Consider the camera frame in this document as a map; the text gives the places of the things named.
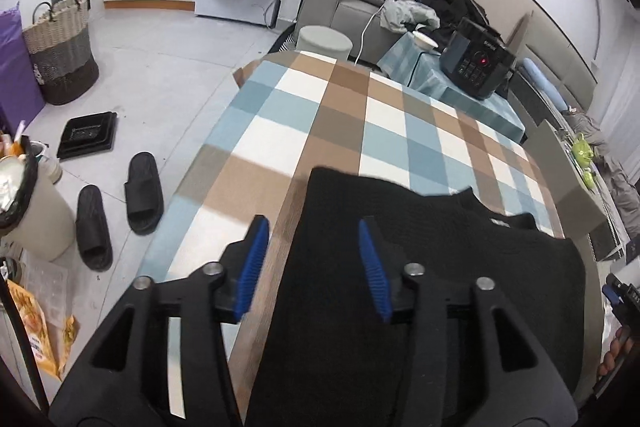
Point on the white trash bin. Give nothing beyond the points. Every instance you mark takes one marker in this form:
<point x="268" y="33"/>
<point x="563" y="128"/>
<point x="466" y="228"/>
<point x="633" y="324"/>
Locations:
<point x="35" y="217"/>

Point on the grey duvet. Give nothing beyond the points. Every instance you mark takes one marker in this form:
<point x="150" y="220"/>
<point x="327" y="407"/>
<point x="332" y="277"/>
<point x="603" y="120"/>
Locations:
<point x="615" y="157"/>

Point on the black plastic tray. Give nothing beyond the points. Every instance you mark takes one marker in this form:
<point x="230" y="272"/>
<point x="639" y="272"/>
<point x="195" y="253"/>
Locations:
<point x="87" y="134"/>

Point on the white bowl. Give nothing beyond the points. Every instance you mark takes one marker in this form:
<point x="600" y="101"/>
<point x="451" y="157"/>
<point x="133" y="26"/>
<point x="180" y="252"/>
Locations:
<point x="424" y="41"/>

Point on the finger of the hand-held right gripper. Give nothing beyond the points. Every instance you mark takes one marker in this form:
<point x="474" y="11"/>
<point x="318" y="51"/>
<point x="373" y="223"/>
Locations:
<point x="608" y="293"/>

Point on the teal checked tablecloth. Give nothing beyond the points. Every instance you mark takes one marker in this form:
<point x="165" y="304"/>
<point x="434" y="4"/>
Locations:
<point x="430" y="82"/>

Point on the purple bag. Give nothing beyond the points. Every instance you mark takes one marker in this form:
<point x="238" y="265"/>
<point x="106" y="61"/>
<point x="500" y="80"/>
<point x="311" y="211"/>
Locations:
<point x="15" y="72"/>

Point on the woven laundry basket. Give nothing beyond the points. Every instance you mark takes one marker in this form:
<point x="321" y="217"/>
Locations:
<point x="60" y="52"/>

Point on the grey bed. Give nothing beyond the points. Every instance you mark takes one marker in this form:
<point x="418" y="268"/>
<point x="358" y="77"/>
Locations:
<point x="525" y="92"/>

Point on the orange snack packet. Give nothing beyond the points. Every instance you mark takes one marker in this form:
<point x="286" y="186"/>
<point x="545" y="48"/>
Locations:
<point x="40" y="332"/>

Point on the brown blue checked tablecloth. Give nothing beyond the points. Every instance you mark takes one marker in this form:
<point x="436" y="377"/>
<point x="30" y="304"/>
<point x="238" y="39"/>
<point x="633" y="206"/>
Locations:
<point x="310" y="107"/>

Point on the blue pillow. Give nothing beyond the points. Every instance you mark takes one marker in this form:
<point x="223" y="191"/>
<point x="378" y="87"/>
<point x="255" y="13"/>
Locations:
<point x="545" y="82"/>

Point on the person's right hand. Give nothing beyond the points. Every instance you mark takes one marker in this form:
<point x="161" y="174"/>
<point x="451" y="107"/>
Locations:
<point x="612" y="354"/>

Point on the black slipper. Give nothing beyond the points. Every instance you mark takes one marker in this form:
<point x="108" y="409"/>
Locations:
<point x="94" y="227"/>
<point x="144" y="192"/>

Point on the black knit sweater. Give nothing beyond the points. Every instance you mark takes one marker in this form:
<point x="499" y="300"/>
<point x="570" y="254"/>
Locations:
<point x="340" y="227"/>

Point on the grey crumpled garment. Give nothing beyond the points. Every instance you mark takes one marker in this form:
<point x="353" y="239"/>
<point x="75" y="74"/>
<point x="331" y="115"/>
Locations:
<point x="407" y="14"/>

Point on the green face mug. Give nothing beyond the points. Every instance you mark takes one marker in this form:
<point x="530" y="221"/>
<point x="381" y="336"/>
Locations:
<point x="582" y="149"/>

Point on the white round stool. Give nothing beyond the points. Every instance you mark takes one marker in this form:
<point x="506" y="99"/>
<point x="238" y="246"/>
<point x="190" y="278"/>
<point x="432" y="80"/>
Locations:
<point x="325" y="42"/>

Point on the black pressure cooker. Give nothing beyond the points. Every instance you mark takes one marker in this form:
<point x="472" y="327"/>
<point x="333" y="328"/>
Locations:
<point x="475" y="57"/>

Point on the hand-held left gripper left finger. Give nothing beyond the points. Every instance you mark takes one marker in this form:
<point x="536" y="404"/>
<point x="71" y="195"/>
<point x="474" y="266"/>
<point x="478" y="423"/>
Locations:
<point x="252" y="267"/>

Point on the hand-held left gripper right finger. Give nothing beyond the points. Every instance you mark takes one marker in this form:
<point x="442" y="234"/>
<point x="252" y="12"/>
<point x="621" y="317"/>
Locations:
<point x="375" y="277"/>

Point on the small grey box table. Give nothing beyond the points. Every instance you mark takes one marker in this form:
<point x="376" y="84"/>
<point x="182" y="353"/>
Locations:
<point x="555" y="167"/>

